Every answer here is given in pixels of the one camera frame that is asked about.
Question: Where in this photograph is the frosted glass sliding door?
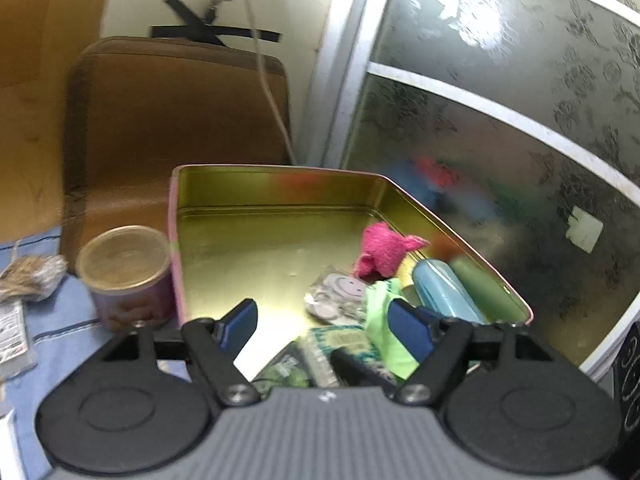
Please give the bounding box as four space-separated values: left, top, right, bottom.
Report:
296 0 639 379

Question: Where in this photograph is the green cylinder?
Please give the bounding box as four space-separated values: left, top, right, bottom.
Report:
449 257 528 323

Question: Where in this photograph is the clear plastic label case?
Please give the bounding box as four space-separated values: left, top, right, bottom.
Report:
0 299 37 382

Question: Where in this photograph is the green patterned packet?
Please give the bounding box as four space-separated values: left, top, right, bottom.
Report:
253 325 397 396

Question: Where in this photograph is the silver foil snack bag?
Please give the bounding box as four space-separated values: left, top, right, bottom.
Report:
1 255 67 302

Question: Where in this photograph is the clear smiley face packet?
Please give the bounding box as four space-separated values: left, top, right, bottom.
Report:
304 266 368 325

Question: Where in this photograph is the pink rectangular metal tin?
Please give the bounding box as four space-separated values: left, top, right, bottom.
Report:
167 165 534 328

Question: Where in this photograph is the green soft cloth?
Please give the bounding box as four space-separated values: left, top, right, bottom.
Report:
364 278 418 379

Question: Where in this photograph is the white power cable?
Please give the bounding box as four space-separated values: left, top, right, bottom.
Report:
240 0 298 166

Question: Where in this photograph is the blue stitched tablecloth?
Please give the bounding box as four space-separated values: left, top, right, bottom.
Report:
0 224 194 480

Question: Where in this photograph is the pink plush toy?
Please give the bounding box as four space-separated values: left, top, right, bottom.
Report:
354 222 430 278

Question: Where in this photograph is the round nut can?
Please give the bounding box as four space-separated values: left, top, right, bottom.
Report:
75 226 176 332

